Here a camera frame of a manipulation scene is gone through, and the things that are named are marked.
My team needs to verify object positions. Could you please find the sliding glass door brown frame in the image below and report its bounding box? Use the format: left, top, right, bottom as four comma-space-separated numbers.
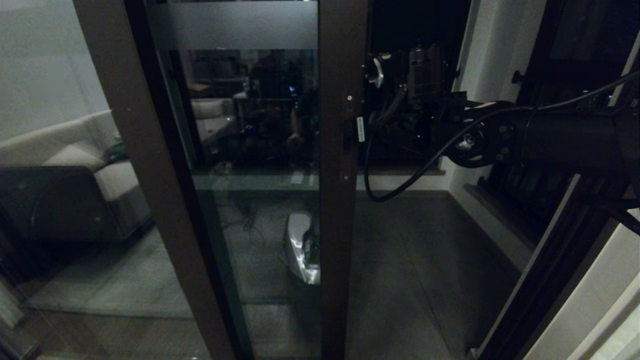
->
142, 0, 373, 360

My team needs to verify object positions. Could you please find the long grey stone sill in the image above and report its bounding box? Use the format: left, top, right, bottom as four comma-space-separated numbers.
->
356, 166, 447, 176

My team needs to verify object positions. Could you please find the fixed glass door panel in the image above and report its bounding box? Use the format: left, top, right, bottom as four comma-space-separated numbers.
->
0, 0, 257, 360

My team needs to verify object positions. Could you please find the dark brown door jamb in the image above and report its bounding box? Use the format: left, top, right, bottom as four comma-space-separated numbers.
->
477, 165, 640, 360

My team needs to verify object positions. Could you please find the dark green cloth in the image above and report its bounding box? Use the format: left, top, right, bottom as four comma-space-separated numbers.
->
104, 140, 127, 163

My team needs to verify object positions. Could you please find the grey floor rug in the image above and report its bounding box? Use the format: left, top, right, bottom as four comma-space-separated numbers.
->
22, 227, 195, 321

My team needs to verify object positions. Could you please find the light grey sofa cushion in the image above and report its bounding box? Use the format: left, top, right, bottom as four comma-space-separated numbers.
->
42, 142, 111, 172

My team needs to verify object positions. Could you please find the light grey sofa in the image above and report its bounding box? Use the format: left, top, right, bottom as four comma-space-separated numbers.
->
0, 110, 153, 246

